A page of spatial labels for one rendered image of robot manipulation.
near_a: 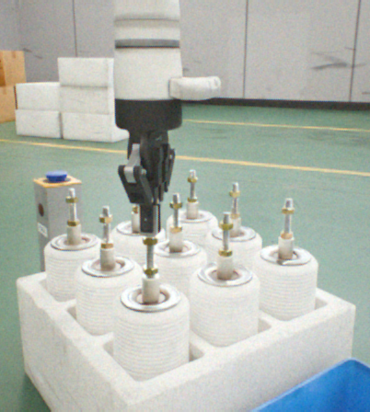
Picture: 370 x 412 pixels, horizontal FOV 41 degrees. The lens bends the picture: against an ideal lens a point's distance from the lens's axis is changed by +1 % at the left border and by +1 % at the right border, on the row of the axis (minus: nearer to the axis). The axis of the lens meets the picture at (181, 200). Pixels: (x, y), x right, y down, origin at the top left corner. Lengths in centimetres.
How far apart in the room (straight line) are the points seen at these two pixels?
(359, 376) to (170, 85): 50
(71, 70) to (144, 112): 296
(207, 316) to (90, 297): 16
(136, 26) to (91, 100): 290
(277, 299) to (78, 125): 286
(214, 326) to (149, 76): 33
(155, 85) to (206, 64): 567
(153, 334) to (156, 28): 34
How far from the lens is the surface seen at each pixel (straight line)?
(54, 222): 95
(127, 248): 83
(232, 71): 607
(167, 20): 53
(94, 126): 341
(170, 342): 61
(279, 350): 70
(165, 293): 63
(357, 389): 81
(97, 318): 71
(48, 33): 745
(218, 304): 66
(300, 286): 74
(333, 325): 78
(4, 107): 464
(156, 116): 52
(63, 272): 79
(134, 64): 52
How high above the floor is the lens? 54
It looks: 16 degrees down
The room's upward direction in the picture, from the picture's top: straight up
